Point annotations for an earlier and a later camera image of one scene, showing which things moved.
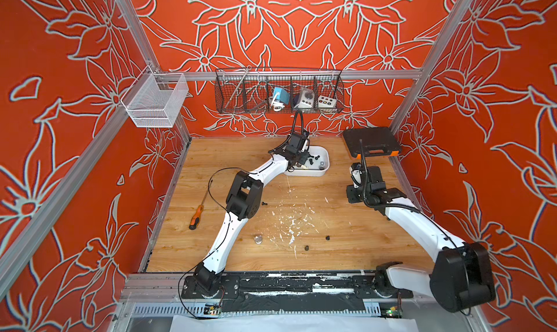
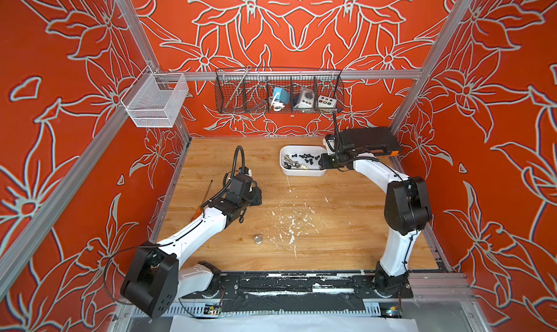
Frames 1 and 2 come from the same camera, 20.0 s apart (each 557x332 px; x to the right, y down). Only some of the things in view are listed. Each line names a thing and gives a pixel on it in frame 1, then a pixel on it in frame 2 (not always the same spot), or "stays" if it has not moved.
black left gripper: [304, 157] → [256, 193]
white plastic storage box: [318, 165] stays
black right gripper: [349, 190] → [324, 164]
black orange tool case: [371, 142] stays
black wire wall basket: [255, 90] stays
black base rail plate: [325, 285] stays
